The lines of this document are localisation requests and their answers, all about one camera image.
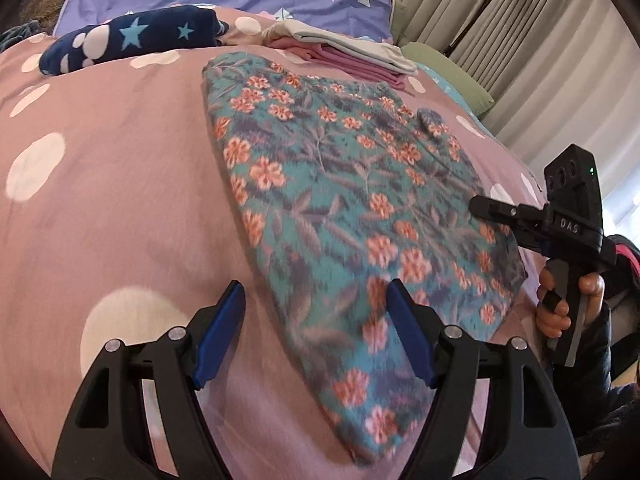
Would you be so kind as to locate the teal floral garment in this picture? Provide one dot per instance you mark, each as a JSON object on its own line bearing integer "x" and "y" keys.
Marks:
{"x": 325, "y": 200}

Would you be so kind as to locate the dark blue fleece blanket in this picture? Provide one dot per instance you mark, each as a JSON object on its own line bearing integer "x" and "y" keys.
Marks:
{"x": 20, "y": 35}

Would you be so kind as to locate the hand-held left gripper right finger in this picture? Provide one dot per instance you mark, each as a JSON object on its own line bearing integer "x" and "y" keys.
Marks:
{"x": 407, "y": 330}

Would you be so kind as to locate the dark gold tree pillow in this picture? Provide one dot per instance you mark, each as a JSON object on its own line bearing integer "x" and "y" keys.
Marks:
{"x": 50, "y": 0}

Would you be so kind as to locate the green pillow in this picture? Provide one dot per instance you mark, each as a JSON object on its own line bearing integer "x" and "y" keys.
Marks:
{"x": 450, "y": 75}

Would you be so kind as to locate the navy star fleece garment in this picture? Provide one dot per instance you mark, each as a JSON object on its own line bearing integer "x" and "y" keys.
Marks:
{"x": 125, "y": 40}

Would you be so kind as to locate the person's right hand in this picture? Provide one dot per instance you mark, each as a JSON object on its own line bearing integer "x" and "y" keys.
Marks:
{"x": 550, "y": 317}

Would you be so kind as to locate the light blue star sheet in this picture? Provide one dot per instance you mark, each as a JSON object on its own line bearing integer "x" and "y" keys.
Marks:
{"x": 445, "y": 89}

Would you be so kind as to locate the folded pink cloth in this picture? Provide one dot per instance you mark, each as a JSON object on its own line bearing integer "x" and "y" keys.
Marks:
{"x": 360, "y": 67}

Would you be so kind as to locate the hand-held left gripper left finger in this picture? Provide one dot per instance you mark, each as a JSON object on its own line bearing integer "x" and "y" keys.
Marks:
{"x": 220, "y": 330}

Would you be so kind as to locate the beige curtain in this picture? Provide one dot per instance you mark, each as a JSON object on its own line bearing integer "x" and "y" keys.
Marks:
{"x": 550, "y": 85}

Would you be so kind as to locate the pink polka dot blanket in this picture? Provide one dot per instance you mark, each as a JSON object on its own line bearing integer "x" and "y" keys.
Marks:
{"x": 125, "y": 210}

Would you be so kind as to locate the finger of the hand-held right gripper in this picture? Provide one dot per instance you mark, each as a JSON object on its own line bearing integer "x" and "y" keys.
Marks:
{"x": 505, "y": 212}

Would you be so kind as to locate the folded cream cloth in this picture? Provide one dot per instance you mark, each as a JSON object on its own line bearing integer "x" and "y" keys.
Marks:
{"x": 350, "y": 44}

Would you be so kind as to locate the person's right forearm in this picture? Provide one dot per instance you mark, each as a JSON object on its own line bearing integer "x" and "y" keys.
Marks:
{"x": 595, "y": 375}

